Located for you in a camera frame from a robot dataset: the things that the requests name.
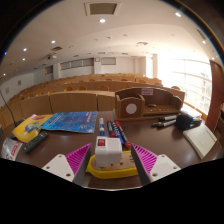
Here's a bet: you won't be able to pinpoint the black remote control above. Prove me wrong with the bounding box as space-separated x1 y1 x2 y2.
22 130 50 155

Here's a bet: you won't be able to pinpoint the black handheld microphone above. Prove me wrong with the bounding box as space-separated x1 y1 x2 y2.
175 113 203 132

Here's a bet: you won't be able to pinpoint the black gooseneck microphone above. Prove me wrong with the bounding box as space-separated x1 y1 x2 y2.
0 89 26 140

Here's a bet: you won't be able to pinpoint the red marker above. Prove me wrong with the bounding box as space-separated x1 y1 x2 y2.
115 120 132 149
106 117 117 139

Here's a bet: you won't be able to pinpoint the blue marker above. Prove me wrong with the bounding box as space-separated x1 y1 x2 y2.
98 117 106 137
111 119 125 148

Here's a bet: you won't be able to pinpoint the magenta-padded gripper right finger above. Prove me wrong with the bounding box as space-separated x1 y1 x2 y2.
130 142 182 187

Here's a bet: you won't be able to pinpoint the large window with railing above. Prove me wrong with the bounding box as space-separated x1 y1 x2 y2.
156 58 213 116

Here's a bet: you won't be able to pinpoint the black marker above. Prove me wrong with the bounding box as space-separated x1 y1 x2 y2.
151 119 178 129
158 114 178 122

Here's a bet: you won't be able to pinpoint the white sheet with red print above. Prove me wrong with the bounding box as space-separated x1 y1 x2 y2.
0 137 24 162

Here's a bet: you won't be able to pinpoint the small ceiling vent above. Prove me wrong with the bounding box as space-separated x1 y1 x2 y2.
195 28 208 42

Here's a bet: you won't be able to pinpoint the white notebook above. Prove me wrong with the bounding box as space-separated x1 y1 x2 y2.
182 123 218 160

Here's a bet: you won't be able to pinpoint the white charger block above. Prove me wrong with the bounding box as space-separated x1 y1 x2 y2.
94 135 123 168

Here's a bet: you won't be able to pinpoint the round ceiling lights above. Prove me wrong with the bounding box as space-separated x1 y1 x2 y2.
3 11 216 56

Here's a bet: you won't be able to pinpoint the rows of wooden lecture seats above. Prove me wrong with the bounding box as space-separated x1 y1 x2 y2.
0 73 183 128

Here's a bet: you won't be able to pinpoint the yellow power strip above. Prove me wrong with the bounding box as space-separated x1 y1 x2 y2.
85 149 139 180

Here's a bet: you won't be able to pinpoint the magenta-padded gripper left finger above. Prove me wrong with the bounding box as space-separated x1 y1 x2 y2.
41 143 92 186

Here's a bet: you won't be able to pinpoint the wooden desk organizer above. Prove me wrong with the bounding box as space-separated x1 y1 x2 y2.
114 86 186 121

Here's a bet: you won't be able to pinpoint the large square ceiling vent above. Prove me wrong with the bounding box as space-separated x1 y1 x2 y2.
84 1 122 17

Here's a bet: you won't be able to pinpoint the yellow book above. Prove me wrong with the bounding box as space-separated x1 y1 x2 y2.
11 113 54 144

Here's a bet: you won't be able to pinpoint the wooden shelf unit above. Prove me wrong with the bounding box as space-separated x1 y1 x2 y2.
215 103 224 149

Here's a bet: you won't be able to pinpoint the blue booklet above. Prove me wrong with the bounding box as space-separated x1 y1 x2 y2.
40 111 99 134

